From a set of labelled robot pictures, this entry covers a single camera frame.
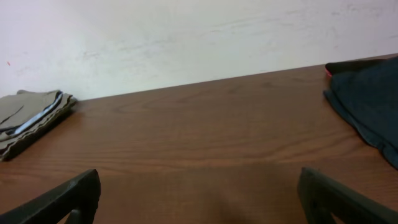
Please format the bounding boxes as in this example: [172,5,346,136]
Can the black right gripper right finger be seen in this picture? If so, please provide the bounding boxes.
[297,167,397,224]

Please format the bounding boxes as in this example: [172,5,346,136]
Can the navy blue shorts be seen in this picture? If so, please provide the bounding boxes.
[323,57,397,168]

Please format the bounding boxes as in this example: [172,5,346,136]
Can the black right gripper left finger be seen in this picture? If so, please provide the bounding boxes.
[1,169,101,224]

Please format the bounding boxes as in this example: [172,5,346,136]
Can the folded khaki shorts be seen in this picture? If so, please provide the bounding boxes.
[1,90,77,161]

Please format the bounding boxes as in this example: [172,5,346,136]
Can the black garment with red trim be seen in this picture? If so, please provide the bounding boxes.
[325,59,385,77]

